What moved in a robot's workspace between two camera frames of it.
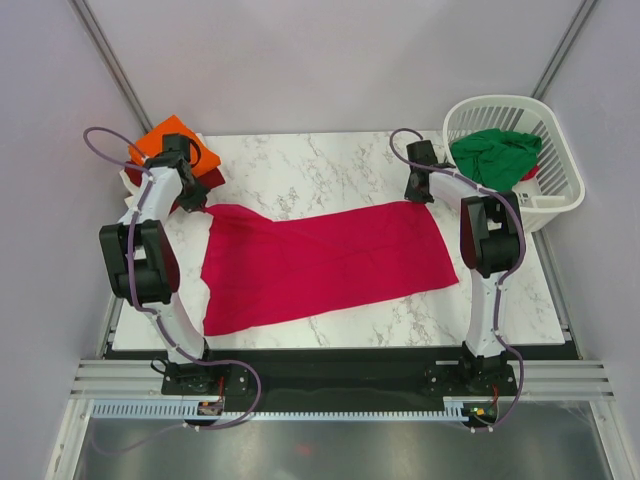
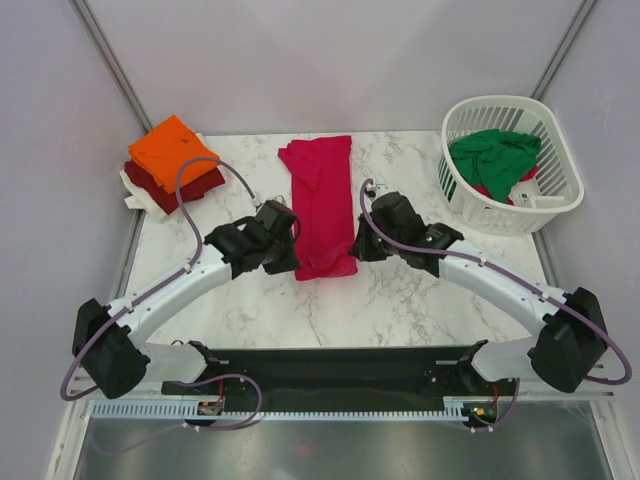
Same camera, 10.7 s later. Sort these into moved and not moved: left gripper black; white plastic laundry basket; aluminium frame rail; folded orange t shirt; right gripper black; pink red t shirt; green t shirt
Moved: right gripper black; left gripper black; pink red t shirt
Not moved: white plastic laundry basket; folded orange t shirt; green t shirt; aluminium frame rail
